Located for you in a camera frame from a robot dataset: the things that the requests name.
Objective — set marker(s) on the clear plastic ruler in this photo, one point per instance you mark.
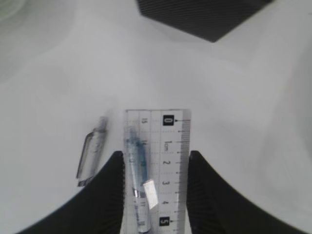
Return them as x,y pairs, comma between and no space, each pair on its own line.
166,136

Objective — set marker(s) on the blue grey pen crossed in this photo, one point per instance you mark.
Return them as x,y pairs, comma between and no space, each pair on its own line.
143,188

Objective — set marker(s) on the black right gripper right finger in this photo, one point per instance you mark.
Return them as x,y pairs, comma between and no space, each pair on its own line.
215,207

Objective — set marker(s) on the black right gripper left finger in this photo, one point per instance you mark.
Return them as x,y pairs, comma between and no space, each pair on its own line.
96,209

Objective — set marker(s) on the black mesh pen holder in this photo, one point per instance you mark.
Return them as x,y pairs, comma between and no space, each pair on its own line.
206,19

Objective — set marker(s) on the white grey pen left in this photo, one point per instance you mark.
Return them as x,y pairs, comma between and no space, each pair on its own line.
91,153

